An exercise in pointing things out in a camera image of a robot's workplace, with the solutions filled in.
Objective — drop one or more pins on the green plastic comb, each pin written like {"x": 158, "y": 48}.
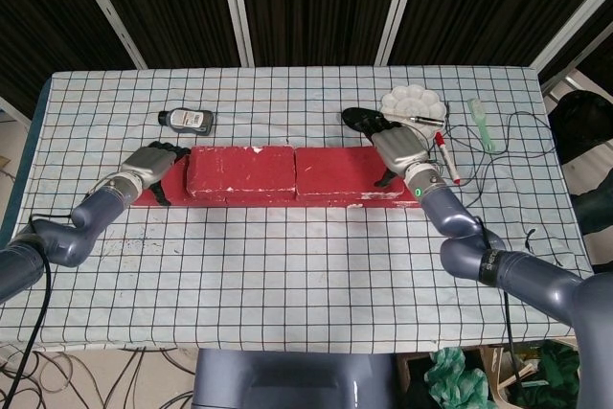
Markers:
{"x": 481, "y": 124}

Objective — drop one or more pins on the green crumpled cloth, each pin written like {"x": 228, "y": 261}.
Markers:
{"x": 455, "y": 375}

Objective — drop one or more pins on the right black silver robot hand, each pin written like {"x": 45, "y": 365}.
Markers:
{"x": 400, "y": 148}

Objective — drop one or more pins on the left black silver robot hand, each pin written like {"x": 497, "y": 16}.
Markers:
{"x": 146, "y": 165}

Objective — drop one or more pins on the grey robot torso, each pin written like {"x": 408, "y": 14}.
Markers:
{"x": 292, "y": 380}

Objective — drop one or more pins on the red brick with small dents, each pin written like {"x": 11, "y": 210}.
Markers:
{"x": 239, "y": 169}

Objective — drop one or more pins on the silver metal pen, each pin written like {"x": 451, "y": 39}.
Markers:
{"x": 426, "y": 119}

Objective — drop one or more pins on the white paint palette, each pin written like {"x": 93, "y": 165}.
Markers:
{"x": 412, "y": 100}

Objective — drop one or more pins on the red base brick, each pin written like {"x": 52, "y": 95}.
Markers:
{"x": 179, "y": 191}

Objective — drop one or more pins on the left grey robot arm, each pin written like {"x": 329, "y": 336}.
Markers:
{"x": 72, "y": 232}

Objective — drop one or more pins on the black bag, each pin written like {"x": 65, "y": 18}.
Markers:
{"x": 584, "y": 126}

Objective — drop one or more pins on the white partition frame post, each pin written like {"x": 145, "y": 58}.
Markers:
{"x": 400, "y": 6}
{"x": 572, "y": 21}
{"x": 237, "y": 6}
{"x": 112, "y": 11}

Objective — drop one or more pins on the wooden crate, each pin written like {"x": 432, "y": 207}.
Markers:
{"x": 498, "y": 380}

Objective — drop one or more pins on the dark ink bottle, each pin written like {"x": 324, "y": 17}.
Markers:
{"x": 189, "y": 120}

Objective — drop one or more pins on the white black checkered tablecloth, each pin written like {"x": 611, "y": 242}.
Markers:
{"x": 287, "y": 275}

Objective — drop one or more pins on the red brick with chipped corner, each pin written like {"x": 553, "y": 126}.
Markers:
{"x": 335, "y": 169}

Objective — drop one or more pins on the red capped white marker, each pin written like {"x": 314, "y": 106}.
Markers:
{"x": 447, "y": 160}

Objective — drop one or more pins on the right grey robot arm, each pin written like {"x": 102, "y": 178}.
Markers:
{"x": 527, "y": 279}

